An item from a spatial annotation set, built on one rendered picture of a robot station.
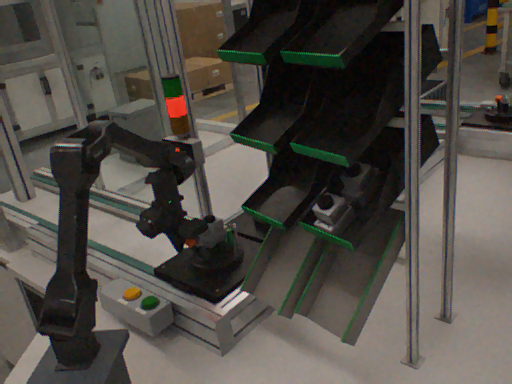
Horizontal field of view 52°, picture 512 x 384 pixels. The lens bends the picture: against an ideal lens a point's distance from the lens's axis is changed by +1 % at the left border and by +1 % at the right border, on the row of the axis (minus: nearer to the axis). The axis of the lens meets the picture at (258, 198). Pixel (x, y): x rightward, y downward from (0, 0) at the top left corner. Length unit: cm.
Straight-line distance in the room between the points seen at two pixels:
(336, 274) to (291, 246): 13
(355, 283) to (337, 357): 21
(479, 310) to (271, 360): 50
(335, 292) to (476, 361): 33
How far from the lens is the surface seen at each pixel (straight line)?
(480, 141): 217
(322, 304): 109
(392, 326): 129
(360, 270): 107
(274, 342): 126
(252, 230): 148
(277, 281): 115
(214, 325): 119
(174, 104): 142
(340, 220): 95
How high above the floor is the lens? 168
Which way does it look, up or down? 25 degrees down
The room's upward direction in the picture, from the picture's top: 8 degrees counter-clockwise
